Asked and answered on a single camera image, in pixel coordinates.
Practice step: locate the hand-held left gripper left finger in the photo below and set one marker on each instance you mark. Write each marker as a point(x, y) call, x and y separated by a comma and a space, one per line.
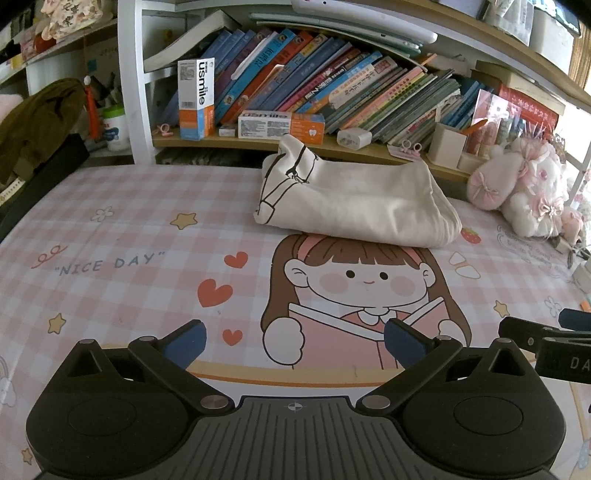
point(184, 345)

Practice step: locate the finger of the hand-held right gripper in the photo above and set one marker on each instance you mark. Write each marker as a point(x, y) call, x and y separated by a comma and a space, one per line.
point(577, 321)
point(526, 331)

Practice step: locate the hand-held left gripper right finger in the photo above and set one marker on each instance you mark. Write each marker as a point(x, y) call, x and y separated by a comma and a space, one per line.
point(402, 342)

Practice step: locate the cream printed shirt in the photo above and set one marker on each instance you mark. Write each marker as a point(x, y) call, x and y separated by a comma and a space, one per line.
point(369, 203)

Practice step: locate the small pink plush toy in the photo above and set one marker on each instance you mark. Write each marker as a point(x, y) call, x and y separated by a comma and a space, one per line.
point(572, 224)

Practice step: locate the pink checked cartoon bed sheet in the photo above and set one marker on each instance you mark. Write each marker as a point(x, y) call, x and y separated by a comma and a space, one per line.
point(138, 221)

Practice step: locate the white pink plush rabbit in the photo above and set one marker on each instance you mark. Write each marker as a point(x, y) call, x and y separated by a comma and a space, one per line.
point(526, 189)

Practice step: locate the low white tray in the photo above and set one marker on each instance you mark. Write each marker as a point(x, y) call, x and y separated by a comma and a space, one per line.
point(471, 162)

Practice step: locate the pink scissors on card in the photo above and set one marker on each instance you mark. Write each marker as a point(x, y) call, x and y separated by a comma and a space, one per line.
point(404, 151)

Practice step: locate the white square pen holder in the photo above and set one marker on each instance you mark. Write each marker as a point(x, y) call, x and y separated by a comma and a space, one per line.
point(447, 145)

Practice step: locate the white charger plug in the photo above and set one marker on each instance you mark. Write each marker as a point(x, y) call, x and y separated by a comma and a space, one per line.
point(354, 138)

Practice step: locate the clear photo stand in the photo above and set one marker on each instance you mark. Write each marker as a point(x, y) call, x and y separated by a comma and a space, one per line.
point(494, 120)

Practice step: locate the pink clip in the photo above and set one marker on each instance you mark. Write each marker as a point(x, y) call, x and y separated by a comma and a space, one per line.
point(165, 130)

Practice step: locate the small white box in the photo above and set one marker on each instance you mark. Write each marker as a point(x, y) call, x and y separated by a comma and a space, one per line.
point(227, 133)

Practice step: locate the red printed box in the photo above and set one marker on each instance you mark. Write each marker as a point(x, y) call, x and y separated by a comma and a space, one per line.
point(535, 104)

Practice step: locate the white cup with green label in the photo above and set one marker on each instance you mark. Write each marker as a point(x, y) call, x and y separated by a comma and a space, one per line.
point(115, 131)

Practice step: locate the long white orange box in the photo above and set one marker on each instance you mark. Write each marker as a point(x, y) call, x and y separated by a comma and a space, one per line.
point(277, 124)

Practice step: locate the tall white orange box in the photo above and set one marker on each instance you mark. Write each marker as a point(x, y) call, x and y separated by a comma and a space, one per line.
point(196, 101)

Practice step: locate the red tassel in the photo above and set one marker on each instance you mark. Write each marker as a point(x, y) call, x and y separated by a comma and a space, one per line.
point(91, 110)

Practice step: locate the brown garment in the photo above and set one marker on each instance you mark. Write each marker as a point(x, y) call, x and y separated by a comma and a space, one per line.
point(41, 124)

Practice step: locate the wicker basket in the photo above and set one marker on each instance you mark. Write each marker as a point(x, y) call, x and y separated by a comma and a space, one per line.
point(579, 57)

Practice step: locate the row of colourful books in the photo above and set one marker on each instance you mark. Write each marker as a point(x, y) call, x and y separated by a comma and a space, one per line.
point(323, 83)

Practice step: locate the white storage box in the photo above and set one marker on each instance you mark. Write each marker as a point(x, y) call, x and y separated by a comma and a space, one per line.
point(549, 25)

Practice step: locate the pink cloth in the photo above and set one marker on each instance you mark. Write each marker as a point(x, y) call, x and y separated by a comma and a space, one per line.
point(9, 104)

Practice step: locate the green flat folder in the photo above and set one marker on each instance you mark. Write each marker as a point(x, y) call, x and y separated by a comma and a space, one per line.
point(332, 37)

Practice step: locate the white tablet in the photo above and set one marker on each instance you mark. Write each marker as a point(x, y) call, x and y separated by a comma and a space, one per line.
point(369, 25)

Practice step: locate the cream floral bag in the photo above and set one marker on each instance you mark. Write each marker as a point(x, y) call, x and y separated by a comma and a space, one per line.
point(71, 18)

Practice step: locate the wooden bookshelf with white frame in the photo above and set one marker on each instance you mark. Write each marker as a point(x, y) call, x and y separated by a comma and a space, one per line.
point(134, 92)

